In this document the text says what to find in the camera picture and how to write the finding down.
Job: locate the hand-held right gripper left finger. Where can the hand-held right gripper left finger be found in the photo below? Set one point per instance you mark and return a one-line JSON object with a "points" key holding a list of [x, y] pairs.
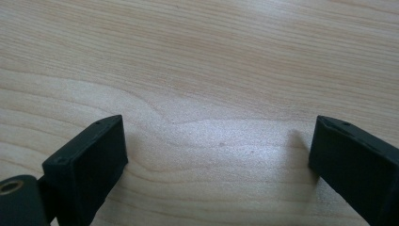
{"points": [[84, 169]]}

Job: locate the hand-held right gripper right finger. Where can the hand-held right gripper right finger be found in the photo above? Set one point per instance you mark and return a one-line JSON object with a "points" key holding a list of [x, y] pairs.
{"points": [[354, 163]]}

